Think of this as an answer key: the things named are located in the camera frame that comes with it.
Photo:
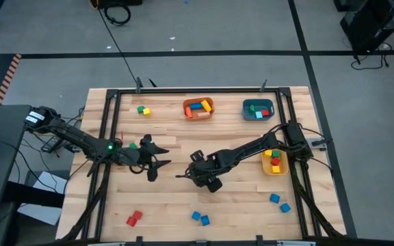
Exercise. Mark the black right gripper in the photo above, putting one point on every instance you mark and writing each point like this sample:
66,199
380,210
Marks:
207,165

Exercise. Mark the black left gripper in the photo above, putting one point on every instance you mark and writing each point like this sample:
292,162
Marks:
142,157

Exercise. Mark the tall green block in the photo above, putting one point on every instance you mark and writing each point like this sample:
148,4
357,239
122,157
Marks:
133,146

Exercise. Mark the blue cube block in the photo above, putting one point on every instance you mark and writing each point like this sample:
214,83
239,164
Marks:
196,215

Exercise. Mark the blue half-cylinder block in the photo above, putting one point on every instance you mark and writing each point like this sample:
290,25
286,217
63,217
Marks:
205,220

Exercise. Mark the small green block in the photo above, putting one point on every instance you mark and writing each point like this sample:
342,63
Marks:
141,109

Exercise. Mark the orange cylinder block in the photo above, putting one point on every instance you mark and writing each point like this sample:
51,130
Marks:
188,112

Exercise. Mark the tan wooden block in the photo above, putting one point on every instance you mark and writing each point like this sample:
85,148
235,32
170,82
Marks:
203,114

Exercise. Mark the blue cylinder block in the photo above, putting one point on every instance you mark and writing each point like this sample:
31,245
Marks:
196,106

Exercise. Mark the yellow cylinder block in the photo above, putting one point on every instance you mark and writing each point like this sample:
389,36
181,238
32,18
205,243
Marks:
206,105

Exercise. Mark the yellow cube block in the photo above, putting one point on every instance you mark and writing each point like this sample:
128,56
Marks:
275,169
268,153
146,111

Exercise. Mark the green cube block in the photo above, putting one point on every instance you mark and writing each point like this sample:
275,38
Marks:
276,153

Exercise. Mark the green half-cylinder block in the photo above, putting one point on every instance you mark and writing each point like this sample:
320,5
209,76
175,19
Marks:
252,108

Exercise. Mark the light blue block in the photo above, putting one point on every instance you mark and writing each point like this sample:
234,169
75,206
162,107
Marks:
259,114

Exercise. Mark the red half-cylinder block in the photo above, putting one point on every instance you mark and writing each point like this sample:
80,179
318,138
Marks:
265,112

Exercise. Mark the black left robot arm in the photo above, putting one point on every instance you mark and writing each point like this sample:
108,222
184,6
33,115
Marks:
77,136

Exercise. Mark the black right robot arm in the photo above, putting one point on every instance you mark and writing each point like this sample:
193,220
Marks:
251,148

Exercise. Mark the orange plastic bin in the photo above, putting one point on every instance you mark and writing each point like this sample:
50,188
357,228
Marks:
193,98

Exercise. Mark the yellow plastic bin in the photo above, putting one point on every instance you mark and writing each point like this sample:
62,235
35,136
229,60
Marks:
266,165

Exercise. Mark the grey teal plastic bin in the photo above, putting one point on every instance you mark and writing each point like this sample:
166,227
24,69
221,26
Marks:
263,103

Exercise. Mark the black floor tape line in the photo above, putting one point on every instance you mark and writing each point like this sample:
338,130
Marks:
307,65
183,54

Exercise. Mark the black power adapter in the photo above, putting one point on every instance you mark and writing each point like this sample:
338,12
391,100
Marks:
50,145

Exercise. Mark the orange black hazard tape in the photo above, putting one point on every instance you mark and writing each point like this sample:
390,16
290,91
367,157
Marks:
8,77

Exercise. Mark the black computer tower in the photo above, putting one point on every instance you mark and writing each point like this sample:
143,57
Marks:
371,24

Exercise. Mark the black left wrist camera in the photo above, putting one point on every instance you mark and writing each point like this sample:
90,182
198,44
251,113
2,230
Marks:
152,174

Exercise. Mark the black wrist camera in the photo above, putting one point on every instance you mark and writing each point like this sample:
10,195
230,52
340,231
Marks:
214,185
152,174

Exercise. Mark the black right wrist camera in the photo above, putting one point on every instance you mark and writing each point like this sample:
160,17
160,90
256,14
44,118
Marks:
214,185

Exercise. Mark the black metal table frame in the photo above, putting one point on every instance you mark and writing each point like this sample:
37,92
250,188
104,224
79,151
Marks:
197,91

